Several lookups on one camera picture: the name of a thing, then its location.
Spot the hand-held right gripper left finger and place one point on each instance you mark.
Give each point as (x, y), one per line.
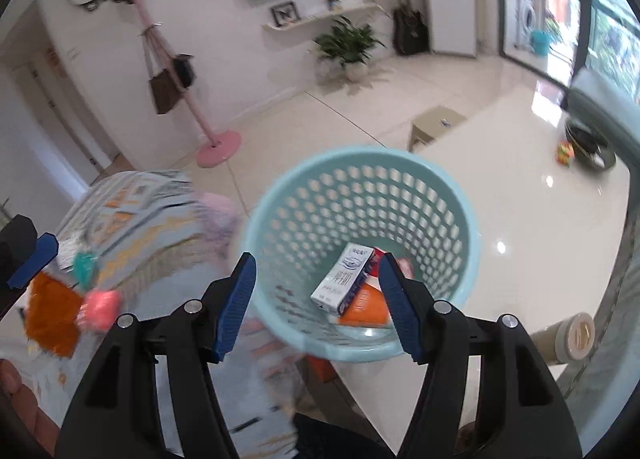
(237, 304)

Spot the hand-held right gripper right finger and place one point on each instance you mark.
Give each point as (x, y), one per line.
(400, 309)

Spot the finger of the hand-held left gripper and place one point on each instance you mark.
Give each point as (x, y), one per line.
(37, 256)

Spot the orange snack packet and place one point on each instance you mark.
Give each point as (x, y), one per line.
(367, 310)

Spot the teal wrapper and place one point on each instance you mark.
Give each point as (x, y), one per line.
(85, 266)

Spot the red snack packet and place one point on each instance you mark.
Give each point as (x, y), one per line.
(374, 261)

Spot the orange wrapper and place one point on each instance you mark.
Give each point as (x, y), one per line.
(50, 319)

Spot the white milk carton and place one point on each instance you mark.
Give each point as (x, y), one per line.
(340, 284)

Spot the bright pink wrapper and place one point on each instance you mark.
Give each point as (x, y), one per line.
(100, 310)

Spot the pale pink packet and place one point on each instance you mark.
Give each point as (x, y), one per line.
(220, 221)

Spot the light blue perforated plastic basket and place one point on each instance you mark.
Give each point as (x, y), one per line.
(300, 199)

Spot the person's left hand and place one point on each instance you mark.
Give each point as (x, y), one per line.
(20, 399)

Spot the small orange box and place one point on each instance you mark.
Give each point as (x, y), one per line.
(320, 370)

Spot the white entrance door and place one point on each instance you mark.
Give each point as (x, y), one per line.
(30, 149)

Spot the white hallway door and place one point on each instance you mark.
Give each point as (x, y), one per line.
(65, 114)

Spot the person's dark pants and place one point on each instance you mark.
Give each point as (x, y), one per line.
(325, 439)

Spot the pink coat rack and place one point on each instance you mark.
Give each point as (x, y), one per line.
(217, 151)

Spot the beige low stool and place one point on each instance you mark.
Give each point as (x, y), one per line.
(435, 121)

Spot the red hallway hanging ornament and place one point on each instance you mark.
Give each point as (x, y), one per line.
(52, 56)

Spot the brown tote bag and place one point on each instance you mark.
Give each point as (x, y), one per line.
(165, 94)

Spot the grey-green covered sofa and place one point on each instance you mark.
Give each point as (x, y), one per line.
(615, 339)

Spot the colourful puzzle cube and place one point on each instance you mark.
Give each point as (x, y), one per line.
(565, 153)

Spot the small black bag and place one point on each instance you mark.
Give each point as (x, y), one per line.
(184, 71)

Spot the grey metal bowl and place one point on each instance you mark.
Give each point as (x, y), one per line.
(590, 144)

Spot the potted green plant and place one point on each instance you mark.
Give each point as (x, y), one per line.
(350, 46)

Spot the black acoustic guitar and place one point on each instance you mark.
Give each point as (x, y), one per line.
(410, 31)

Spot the grey armchair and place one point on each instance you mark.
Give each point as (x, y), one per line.
(600, 94)

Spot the framed butterfly picture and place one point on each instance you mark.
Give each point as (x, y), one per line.
(286, 14)

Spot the blue plastic bucket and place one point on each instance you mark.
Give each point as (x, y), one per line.
(540, 44)

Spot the pen holder with pens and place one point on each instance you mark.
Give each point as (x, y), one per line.
(331, 1)

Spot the white washing machine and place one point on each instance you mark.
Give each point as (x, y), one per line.
(527, 19)

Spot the black framed glass door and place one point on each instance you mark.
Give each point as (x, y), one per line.
(582, 14)

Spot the white light switch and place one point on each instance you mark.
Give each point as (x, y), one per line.
(73, 53)

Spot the white wavy wall shelf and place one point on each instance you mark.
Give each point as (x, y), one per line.
(325, 17)

